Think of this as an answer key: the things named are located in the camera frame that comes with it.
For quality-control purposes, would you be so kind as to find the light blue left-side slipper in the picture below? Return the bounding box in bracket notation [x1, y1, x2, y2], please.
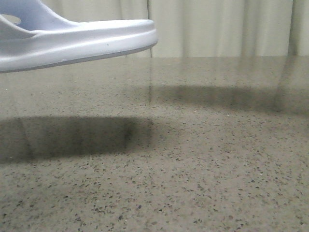
[0, 0, 158, 73]

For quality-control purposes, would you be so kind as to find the white pleated curtain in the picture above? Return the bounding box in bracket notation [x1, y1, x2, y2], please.
[41, 0, 309, 58]

